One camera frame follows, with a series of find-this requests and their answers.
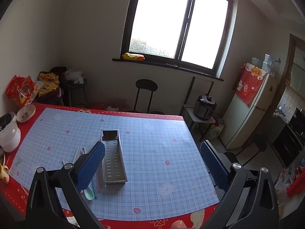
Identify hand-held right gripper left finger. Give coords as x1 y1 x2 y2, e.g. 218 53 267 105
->
25 141 106 229

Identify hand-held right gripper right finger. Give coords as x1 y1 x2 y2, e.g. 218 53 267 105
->
200 140 280 229

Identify metal utensil tray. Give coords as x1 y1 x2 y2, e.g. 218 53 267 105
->
100 129 128 185

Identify green spoon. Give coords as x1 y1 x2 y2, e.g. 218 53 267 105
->
83 186 95 200

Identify white lidded pot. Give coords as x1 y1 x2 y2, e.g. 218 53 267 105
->
0 120 21 152

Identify white bowl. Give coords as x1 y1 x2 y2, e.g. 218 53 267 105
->
16 104 36 123

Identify green white bag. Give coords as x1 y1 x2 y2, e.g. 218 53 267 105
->
210 118 226 140

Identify red snack bag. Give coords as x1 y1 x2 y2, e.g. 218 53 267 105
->
6 75 36 107

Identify clear snack packet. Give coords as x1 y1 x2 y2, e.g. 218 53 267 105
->
30 80 44 98

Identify black round-back chair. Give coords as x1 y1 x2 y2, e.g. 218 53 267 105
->
224 134 268 170

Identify cream refrigerator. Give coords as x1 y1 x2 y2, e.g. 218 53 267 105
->
219 63 278 149

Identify white mug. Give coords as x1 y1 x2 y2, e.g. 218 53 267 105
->
0 163 10 185

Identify pressure cooker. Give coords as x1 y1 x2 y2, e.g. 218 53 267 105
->
193 95 217 120

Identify small white side table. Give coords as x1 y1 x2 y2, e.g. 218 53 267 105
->
183 105 216 141

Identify yellow clothes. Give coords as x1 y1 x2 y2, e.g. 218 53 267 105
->
37 72 61 97

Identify blue plaid table mat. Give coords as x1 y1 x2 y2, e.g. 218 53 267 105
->
10 107 220 221

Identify dark stool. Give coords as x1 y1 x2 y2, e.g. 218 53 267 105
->
61 76 88 108

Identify black kitchen oven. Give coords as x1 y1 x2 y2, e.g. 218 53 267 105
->
273 122 305 167

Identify white plastic bag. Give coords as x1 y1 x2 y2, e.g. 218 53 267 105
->
64 69 84 84

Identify red printed cloth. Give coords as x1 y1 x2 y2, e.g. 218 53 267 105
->
236 62 268 106

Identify black round stool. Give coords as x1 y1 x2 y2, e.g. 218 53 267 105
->
130 79 165 115

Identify dark window sill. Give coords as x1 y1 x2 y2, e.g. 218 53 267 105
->
112 58 224 81

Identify yellow packet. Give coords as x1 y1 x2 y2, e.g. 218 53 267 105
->
122 52 145 62

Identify stack of clear containers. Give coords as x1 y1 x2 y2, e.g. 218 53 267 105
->
263 54 274 73

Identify dark framed window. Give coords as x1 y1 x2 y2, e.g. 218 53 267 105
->
121 0 238 78

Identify wooden door frame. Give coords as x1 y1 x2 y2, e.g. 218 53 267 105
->
278 34 305 101

